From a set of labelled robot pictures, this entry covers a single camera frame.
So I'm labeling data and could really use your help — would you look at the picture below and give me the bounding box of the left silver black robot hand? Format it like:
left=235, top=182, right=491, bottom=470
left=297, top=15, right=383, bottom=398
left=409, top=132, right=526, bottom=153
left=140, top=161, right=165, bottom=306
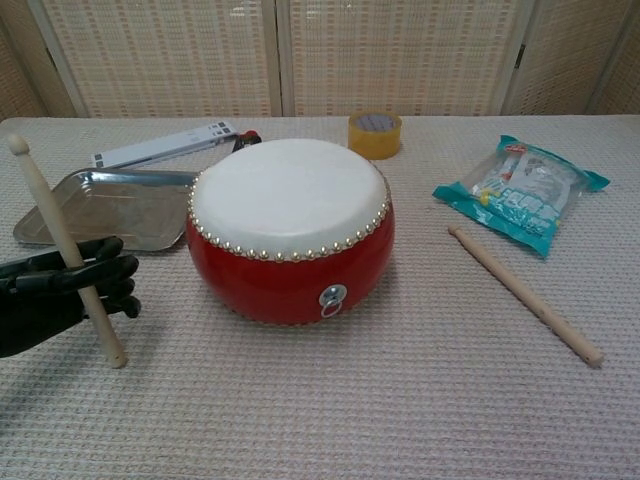
left=0, top=236, right=142, bottom=359

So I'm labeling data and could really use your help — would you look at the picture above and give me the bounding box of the wooden drumstick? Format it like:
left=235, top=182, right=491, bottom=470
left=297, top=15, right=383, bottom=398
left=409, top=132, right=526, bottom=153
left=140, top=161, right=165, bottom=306
left=447, top=224, right=605, bottom=370
left=6, top=133, right=129, bottom=370

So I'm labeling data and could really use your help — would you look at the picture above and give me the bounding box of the rectangular stainless steel tray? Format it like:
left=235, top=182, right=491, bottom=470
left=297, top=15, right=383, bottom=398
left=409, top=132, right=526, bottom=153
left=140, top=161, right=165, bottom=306
left=13, top=168, right=200, bottom=254

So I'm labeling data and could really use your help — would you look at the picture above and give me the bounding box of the red drum with white skin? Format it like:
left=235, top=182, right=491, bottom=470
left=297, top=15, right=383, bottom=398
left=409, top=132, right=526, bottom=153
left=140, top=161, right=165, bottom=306
left=185, top=138, right=396, bottom=327

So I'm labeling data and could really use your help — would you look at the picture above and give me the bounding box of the small dark bottle red cap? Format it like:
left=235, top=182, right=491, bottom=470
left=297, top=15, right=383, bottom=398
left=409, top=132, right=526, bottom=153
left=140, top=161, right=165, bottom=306
left=230, top=130, right=261, bottom=154

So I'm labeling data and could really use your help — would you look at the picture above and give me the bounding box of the woven folding screen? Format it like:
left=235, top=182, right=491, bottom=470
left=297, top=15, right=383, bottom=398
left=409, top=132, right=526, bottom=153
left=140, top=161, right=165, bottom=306
left=0, top=0, right=640, bottom=120

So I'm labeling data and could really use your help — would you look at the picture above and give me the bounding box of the beige woven tablecloth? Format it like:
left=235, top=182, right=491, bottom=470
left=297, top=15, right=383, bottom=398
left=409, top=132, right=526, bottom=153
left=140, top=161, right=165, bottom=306
left=0, top=115, right=640, bottom=480

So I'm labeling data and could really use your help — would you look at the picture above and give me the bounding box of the yellowish packing tape roll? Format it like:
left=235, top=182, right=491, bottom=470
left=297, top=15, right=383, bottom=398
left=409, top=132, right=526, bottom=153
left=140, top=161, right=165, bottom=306
left=348, top=110, right=403, bottom=161

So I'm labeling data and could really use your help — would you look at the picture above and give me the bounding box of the teal clear snack bag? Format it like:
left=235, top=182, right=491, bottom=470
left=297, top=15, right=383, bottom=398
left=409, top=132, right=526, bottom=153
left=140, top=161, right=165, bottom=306
left=432, top=133, right=611, bottom=259

